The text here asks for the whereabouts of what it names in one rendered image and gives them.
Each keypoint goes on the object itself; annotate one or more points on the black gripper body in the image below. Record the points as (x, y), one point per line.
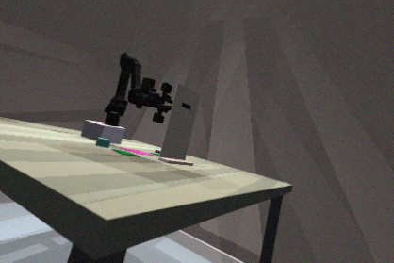
(166, 88)

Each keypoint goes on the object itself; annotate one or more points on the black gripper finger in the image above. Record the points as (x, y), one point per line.
(168, 98)
(165, 108)

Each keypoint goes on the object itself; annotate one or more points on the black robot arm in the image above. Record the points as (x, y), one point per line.
(137, 95)

